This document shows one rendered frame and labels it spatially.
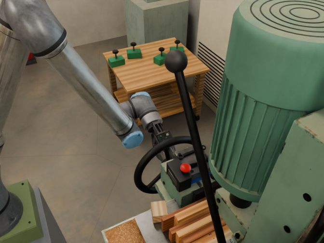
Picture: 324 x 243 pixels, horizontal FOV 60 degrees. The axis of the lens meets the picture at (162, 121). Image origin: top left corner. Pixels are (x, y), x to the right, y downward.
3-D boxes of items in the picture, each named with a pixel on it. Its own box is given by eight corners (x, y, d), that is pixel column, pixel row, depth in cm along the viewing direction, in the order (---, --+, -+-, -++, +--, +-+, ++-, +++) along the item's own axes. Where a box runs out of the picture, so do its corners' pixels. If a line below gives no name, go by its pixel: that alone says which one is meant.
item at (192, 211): (222, 204, 83) (225, 190, 79) (225, 209, 82) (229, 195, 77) (173, 227, 78) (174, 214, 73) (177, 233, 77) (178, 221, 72)
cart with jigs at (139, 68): (172, 86, 281) (174, 24, 238) (202, 121, 243) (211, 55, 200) (110, 104, 260) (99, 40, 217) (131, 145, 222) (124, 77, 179)
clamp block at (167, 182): (197, 165, 98) (199, 147, 92) (219, 195, 89) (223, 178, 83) (159, 181, 93) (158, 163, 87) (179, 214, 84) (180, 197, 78)
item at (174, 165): (197, 151, 91) (198, 139, 87) (217, 176, 84) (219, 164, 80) (161, 165, 86) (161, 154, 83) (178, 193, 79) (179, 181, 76)
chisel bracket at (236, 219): (233, 197, 75) (238, 178, 70) (269, 243, 66) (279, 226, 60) (209, 208, 73) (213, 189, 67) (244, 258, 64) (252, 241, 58)
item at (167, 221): (226, 197, 85) (229, 185, 81) (228, 200, 84) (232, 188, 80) (161, 228, 78) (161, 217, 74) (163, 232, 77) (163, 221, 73)
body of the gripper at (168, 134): (159, 147, 114) (147, 123, 119) (156, 155, 121) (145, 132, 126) (176, 141, 116) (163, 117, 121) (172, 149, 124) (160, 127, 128)
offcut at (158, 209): (151, 208, 82) (150, 202, 80) (165, 207, 83) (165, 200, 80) (153, 223, 79) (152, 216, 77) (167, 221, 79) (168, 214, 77)
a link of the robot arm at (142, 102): (128, 104, 134) (148, 97, 136) (139, 126, 129) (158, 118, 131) (128, 93, 125) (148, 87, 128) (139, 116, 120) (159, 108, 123)
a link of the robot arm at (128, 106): (109, 120, 116) (137, 110, 119) (101, 104, 124) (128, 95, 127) (114, 135, 123) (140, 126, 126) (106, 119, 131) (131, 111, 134)
